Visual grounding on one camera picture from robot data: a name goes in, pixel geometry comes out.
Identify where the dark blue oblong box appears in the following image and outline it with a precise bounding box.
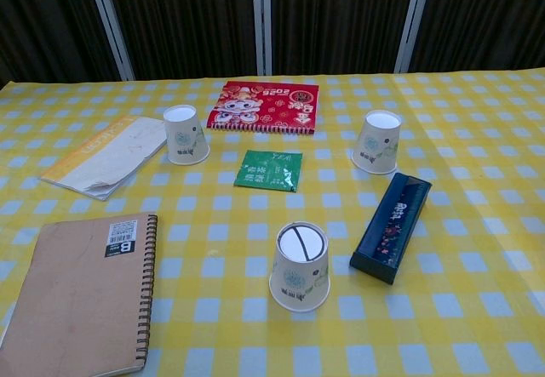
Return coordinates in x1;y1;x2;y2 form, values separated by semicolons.
349;171;433;286

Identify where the white paper cup green print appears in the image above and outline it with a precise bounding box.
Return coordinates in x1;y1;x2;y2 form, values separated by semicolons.
350;111;403;175
163;104;211;166

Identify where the red spiral desk calendar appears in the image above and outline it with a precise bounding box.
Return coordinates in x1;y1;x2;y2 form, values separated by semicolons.
206;80;321;136

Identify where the white notepad yellow spine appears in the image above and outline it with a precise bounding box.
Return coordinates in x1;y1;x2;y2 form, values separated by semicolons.
40;115;168;202

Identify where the yellow white checked tablecloth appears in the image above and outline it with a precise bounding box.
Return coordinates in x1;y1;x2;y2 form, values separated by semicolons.
0;68;545;377

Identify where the brown kraft spiral notebook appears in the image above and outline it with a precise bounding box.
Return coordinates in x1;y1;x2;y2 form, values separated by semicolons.
0;211;159;377

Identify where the green tea packet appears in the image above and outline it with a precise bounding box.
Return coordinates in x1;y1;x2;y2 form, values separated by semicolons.
232;149;303;192

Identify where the white cup black line mark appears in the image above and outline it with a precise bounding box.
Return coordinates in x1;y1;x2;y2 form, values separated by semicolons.
268;222;332;313

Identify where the dark pleated screen panel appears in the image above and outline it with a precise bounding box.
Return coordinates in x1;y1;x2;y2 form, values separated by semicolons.
101;0;259;81
268;0;421;76
0;0;120;85
408;0;545;73

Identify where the white screen frame post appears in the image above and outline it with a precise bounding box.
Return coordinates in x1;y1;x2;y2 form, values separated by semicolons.
83;0;136;82
251;0;273;76
393;0;434;74

